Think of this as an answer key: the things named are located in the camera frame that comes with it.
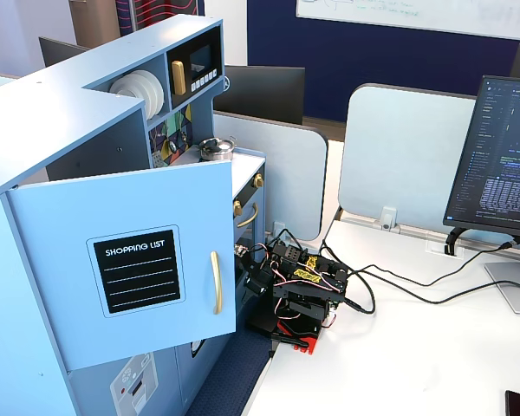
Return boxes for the gold oven door handle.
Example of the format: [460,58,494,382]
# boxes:
[237,202,259,230]

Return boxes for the blue wooden toy kitchen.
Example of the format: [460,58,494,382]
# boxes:
[0,13,268,416]

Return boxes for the black toy microwave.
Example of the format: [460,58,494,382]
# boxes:
[166,25,224,110]

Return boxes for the silver monitor stand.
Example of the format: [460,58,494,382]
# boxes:
[484,249,520,315]

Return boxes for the black monitor back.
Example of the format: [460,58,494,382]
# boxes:
[38,36,92,68]
[214,65,307,127]

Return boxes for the blue shopping list cabinet door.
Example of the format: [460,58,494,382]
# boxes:
[6,159,237,373]

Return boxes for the grey divider bracket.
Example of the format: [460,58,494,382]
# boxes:
[374,206,402,233]

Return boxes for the computer monitor showing code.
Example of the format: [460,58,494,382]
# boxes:
[442,75,520,237]

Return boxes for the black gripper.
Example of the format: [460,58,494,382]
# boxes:
[242,256,273,301]

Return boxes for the steel toy pot with lid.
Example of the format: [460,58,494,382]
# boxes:
[198,136,237,162]

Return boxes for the whiteboard with writing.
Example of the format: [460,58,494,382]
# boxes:
[295,0,520,42]

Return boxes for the black cable bundle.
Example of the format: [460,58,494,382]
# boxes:
[443,226,470,257]

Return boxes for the red and black arm base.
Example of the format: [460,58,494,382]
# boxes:
[245,302,321,355]

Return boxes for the long black cable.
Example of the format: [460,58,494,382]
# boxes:
[319,240,515,315]
[341,263,520,317]

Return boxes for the low pale blue desk divider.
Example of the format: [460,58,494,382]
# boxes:
[213,110,329,243]

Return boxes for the gold curved cabinet door handle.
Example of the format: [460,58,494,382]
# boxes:
[210,250,224,315]

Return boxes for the large pale blue desk divider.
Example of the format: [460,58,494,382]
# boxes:
[337,83,478,231]

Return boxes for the red white servo wires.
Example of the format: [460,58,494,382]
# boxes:
[249,242,343,330]

